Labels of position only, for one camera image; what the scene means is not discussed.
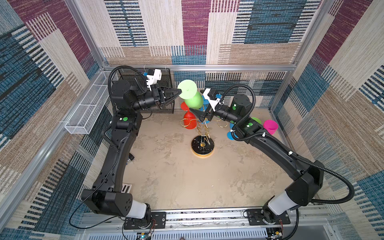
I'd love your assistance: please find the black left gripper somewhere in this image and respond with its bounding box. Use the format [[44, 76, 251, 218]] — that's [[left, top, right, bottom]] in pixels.
[[131, 88, 181, 116]]

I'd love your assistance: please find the green wine glass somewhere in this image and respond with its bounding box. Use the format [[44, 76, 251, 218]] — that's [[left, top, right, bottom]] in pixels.
[[252, 117, 263, 125], [178, 80, 203, 110]]

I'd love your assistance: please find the blue wine glass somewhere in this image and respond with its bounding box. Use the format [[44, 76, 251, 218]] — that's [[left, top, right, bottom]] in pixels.
[[227, 123, 234, 141], [200, 97, 210, 124]]

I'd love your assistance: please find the pink wine glass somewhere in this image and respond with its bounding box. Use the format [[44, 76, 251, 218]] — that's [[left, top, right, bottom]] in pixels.
[[263, 120, 279, 135]]

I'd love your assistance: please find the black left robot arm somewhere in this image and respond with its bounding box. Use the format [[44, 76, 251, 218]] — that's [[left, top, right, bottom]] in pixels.
[[81, 66, 182, 229]]

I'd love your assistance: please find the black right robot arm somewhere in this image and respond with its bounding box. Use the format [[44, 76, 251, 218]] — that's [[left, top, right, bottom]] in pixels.
[[192, 84, 355, 225]]

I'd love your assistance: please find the red wine glass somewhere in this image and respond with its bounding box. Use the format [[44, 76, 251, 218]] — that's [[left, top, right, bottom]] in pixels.
[[181, 102, 197, 130]]

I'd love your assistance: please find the gold wine glass rack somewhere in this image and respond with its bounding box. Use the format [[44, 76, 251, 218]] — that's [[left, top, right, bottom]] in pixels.
[[180, 119, 215, 159]]

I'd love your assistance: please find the black mesh shelf rack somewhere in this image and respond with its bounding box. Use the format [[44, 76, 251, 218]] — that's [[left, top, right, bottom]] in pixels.
[[108, 65, 166, 115]]

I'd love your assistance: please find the pink white calculator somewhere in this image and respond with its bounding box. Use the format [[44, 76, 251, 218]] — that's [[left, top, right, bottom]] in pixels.
[[121, 183, 132, 194]]

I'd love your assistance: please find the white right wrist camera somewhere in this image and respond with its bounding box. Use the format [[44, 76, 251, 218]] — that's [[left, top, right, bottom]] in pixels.
[[203, 88, 224, 112]]

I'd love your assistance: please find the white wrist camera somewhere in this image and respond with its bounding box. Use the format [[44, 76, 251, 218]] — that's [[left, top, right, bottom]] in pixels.
[[143, 69, 162, 91], [203, 88, 224, 112]]

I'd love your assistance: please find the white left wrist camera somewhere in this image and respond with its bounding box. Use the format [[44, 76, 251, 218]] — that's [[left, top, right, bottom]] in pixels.
[[143, 69, 162, 91]]

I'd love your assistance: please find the white wire mesh basket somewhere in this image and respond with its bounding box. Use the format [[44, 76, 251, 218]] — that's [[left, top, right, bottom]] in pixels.
[[65, 71, 111, 135]]

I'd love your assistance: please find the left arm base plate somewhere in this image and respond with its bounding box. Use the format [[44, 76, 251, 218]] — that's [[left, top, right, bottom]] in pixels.
[[123, 212, 167, 230]]

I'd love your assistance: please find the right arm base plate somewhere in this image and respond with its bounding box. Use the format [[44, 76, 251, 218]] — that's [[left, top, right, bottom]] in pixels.
[[246, 208, 291, 226]]

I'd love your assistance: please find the aluminium front rail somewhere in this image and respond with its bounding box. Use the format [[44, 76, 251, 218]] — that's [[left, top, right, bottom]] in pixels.
[[74, 206, 340, 240]]

